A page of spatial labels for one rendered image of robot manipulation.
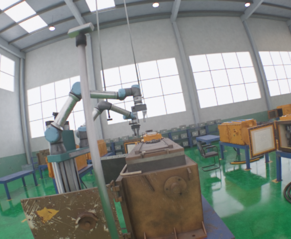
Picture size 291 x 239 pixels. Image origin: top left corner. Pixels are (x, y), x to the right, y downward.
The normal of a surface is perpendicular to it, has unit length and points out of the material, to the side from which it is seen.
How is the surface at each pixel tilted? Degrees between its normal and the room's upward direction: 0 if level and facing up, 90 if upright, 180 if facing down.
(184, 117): 90
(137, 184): 90
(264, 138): 90
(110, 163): 90
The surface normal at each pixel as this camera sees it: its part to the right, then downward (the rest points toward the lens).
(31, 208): 0.37, -0.11
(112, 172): -0.12, -0.03
